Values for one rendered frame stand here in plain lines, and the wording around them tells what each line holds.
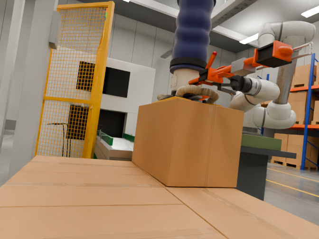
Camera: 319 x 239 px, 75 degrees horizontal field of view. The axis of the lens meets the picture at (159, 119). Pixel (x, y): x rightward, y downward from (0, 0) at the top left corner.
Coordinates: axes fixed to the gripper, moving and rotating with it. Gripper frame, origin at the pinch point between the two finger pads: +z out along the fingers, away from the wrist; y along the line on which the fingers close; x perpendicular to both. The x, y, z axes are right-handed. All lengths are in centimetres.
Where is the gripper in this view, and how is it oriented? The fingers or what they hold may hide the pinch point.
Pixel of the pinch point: (212, 76)
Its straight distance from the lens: 105.5
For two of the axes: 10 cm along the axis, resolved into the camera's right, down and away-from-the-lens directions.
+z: -9.2, -1.4, -3.6
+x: -3.6, 0.0, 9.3
